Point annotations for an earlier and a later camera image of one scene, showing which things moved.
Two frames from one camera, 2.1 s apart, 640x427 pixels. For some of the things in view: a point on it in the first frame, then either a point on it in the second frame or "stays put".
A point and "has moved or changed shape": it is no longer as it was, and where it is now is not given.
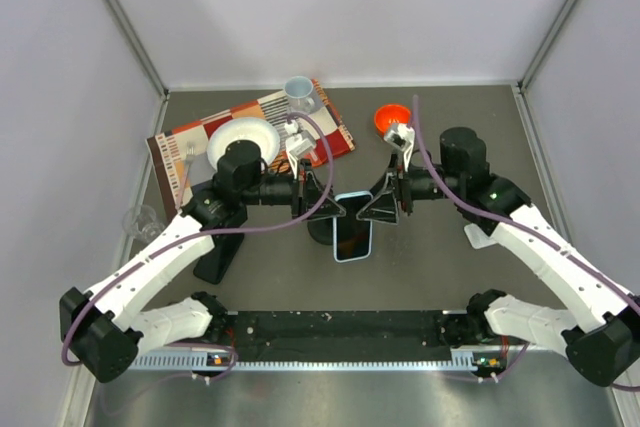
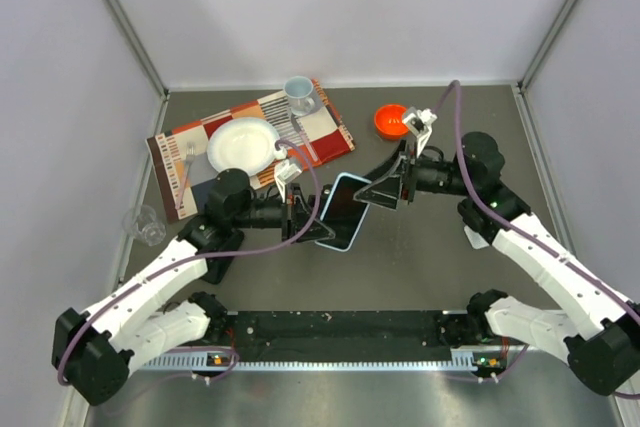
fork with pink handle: [190, 150] stays put
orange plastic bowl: [389, 114] stays put
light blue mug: [298, 89] stays put
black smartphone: [213, 266] stays put
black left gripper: [306, 191] → [296, 215]
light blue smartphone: [352, 237] has moved or changed shape
